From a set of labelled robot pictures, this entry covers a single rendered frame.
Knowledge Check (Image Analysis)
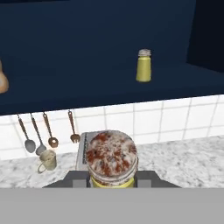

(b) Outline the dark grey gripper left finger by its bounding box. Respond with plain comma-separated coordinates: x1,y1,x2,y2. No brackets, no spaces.
42,171,91,189

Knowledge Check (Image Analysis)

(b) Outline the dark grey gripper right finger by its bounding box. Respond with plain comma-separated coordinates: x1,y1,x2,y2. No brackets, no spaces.
134,170,182,189

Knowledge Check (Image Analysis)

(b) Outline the yellow shaker with speckled lid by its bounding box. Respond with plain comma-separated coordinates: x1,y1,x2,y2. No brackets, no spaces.
85,129,139,189

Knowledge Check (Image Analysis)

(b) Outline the yellow shaker with grey lid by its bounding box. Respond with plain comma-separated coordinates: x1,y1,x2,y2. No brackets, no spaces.
135,48,152,83

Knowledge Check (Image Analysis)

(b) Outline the orange condiment bottle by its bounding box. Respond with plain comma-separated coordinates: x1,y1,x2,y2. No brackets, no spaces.
0,59,10,95

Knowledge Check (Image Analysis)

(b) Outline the dark blue open cabinet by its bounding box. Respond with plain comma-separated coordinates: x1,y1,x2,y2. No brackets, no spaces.
0,0,224,116

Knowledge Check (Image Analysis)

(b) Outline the silver toaster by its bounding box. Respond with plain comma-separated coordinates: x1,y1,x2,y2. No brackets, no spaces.
75,130,102,172

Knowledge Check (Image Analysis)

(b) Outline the beige mug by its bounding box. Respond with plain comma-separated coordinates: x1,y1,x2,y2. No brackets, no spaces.
37,149,58,175

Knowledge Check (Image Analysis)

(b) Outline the brown fork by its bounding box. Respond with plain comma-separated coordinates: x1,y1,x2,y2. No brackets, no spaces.
67,109,81,144

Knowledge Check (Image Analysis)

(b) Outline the brown slotted spoon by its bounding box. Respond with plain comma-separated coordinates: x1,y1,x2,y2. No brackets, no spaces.
42,111,60,149

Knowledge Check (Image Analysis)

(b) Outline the grey spoon with brown handle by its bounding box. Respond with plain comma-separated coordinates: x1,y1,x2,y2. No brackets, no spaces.
17,114,37,154
30,113,47,157

